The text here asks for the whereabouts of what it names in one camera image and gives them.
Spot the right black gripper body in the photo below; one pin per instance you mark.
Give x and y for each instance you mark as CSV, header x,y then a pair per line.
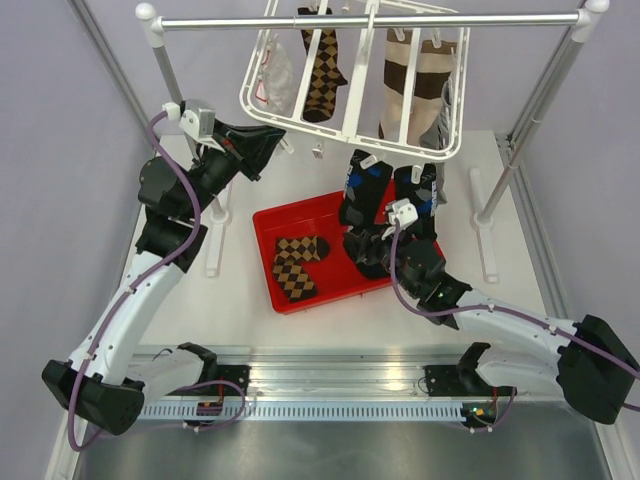
x,y
381,251

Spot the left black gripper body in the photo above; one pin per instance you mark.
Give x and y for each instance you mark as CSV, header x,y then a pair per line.
x,y
228,141

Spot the black blue sock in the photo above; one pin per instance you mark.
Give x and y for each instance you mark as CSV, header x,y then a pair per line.
x,y
422,192
365,187

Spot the grey striped sock front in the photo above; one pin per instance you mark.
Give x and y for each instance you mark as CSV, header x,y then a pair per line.
x,y
438,135

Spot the white clip sock hanger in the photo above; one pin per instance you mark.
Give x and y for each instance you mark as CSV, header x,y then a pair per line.
x,y
373,101

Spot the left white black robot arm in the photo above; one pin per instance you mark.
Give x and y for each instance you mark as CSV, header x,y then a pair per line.
x,y
96,383

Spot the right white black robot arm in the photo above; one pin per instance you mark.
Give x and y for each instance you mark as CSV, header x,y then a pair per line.
x,y
584,361

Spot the red plastic bin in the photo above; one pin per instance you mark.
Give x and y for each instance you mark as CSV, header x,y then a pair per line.
x,y
336,277

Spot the white glove with red trim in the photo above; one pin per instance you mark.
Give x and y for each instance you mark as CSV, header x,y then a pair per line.
x,y
275,80

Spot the brown argyle sock in bin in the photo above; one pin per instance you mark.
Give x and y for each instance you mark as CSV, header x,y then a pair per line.
x,y
291,254

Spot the brown argyle sock hanging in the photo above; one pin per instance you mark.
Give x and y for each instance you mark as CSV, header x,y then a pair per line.
x,y
325,80

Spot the metal clothes rack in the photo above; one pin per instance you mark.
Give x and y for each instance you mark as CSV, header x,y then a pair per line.
x,y
413,17

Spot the beige brown striped sock left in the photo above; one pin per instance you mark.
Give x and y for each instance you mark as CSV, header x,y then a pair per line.
x,y
394,75

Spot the beige brown striped sock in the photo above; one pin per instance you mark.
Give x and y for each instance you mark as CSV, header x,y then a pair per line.
x,y
394,75
433,70

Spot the beige brown striped sock right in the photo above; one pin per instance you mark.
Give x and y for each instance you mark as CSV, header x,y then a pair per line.
x,y
433,70

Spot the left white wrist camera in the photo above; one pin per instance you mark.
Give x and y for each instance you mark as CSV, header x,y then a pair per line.
x,y
196,118

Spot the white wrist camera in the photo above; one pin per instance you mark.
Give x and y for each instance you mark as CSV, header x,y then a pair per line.
x,y
401,213
196,118

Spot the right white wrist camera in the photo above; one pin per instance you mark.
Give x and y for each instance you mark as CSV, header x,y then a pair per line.
x,y
401,213

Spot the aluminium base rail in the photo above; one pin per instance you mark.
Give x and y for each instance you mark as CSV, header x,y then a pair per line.
x,y
374,372

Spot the white slotted cable duct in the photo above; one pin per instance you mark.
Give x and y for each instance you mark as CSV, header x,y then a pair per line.
x,y
421,411

